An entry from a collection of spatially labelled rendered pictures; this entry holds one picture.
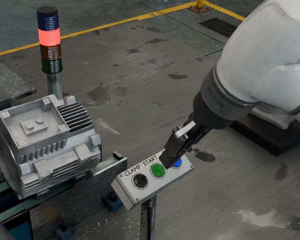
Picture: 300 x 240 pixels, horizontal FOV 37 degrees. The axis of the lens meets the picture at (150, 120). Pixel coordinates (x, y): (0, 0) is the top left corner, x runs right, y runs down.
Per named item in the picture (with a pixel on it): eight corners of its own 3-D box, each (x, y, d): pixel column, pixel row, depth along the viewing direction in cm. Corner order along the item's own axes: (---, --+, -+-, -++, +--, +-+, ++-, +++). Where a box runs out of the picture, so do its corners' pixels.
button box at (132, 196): (128, 212, 93) (136, 203, 89) (109, 184, 94) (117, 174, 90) (185, 176, 103) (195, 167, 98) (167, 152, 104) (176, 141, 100)
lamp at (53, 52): (47, 62, 130) (46, 48, 127) (36, 55, 133) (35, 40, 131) (65, 56, 133) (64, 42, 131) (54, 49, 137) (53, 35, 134)
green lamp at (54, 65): (49, 75, 132) (47, 62, 130) (38, 68, 136) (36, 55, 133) (66, 69, 136) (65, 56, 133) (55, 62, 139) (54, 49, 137)
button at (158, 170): (154, 181, 94) (157, 178, 93) (146, 170, 95) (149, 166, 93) (165, 175, 96) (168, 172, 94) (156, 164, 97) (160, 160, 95)
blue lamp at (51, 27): (45, 33, 125) (44, 17, 122) (34, 26, 128) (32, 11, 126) (63, 28, 128) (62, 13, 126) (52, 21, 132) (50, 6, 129)
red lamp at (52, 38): (46, 48, 127) (45, 33, 125) (35, 40, 131) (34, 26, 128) (64, 42, 131) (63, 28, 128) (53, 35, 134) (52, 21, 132)
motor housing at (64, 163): (21, 212, 107) (26, 175, 92) (-12, 150, 114) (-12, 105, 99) (93, 180, 117) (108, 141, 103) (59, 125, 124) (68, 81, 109)
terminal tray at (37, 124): (16, 167, 97) (18, 150, 91) (-4, 129, 100) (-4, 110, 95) (66, 147, 103) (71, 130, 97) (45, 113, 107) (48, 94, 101)
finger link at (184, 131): (212, 118, 74) (191, 130, 71) (197, 134, 78) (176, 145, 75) (204, 107, 75) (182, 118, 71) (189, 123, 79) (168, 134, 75)
